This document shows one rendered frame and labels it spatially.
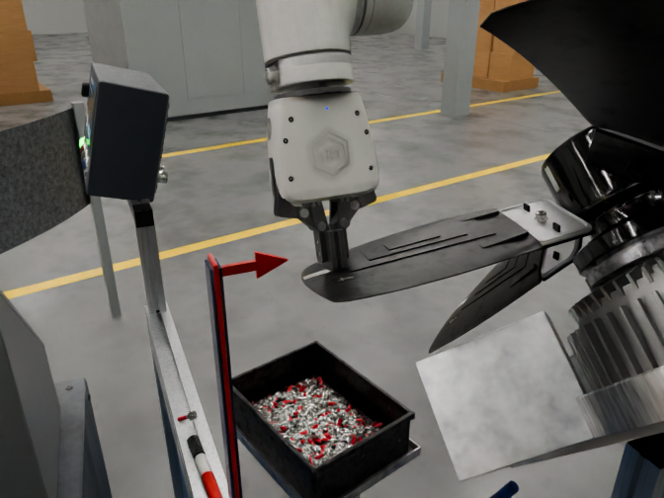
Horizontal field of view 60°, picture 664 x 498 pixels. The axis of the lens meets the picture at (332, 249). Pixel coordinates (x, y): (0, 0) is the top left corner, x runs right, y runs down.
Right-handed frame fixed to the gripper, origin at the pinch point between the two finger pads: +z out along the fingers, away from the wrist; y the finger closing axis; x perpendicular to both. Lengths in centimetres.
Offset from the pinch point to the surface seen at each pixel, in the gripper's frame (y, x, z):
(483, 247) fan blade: 12.9, -7.5, 1.4
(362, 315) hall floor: 81, 183, 64
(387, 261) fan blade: 4.2, -3.8, 1.6
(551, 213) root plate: 23.4, -5.5, -0.3
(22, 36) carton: -76, 768, -204
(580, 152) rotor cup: 25.8, -7.4, -6.4
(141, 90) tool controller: -12, 45, -23
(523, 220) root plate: 20.3, -4.5, 0.1
